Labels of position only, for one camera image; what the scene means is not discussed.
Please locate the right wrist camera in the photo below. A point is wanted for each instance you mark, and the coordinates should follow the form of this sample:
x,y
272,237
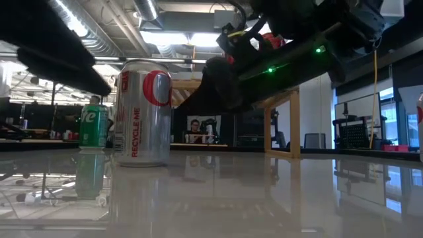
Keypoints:
x,y
244,46

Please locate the black cabinet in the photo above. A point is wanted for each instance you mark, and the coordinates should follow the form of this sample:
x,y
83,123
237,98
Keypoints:
x,y
249,132

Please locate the black cart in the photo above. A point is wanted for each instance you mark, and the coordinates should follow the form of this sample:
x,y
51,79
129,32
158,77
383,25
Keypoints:
x,y
355,135

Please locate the wooden slatted shelf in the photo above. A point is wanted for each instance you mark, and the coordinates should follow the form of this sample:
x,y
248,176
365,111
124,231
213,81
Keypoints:
x,y
294,125

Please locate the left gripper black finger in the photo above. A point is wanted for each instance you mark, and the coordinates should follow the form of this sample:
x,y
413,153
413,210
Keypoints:
x,y
39,29
72,77

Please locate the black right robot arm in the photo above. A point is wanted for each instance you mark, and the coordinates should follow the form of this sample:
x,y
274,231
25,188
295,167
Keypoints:
x,y
314,16

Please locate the red tray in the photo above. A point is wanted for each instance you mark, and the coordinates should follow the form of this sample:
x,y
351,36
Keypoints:
x,y
396,148

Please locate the background table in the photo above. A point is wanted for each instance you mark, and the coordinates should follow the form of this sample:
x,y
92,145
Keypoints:
x,y
39,141

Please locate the black table frame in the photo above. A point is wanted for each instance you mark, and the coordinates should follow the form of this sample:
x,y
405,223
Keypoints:
x,y
390,154

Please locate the green Sprite can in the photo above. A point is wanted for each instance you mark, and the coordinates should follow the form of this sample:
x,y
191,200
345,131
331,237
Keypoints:
x,y
94,129

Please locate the silver soda can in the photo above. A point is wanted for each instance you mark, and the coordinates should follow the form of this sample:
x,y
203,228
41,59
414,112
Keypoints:
x,y
420,132

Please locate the large glass window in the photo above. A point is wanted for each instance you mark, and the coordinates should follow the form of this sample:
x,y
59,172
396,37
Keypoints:
x,y
390,119

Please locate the silver Diet Coke can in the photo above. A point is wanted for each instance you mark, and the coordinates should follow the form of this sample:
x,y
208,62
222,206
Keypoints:
x,y
145,132

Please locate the round silver duct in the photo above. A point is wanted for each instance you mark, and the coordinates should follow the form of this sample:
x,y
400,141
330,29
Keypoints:
x,y
147,10

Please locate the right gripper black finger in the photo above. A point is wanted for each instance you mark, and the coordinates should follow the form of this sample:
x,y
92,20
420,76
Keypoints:
x,y
224,89

